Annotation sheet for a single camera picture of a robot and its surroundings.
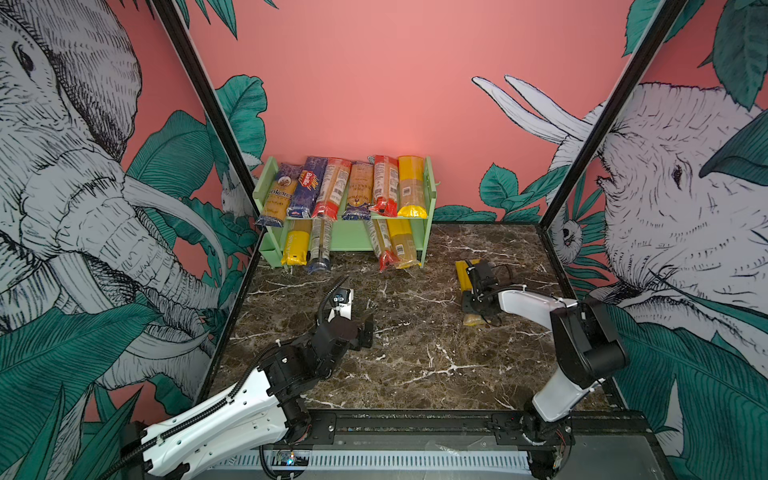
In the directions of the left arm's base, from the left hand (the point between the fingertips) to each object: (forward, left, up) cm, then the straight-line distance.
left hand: (357, 311), depth 73 cm
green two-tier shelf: (+33, +28, -6) cm, 44 cm away
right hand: (+12, -33, -18) cm, 39 cm away
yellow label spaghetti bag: (+29, +21, -6) cm, 36 cm away
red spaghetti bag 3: (+27, -6, -3) cm, 28 cm away
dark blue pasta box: (+37, +15, +10) cm, 41 cm away
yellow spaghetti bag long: (+41, -16, +9) cm, 46 cm away
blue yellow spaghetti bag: (+33, +23, +9) cm, 42 cm away
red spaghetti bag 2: (+36, -8, +10) cm, 39 cm away
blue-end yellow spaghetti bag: (+34, 0, +10) cm, 36 cm away
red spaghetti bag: (+35, +7, +11) cm, 38 cm away
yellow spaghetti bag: (+26, -13, -5) cm, 30 cm away
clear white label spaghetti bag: (+22, +13, -5) cm, 26 cm away
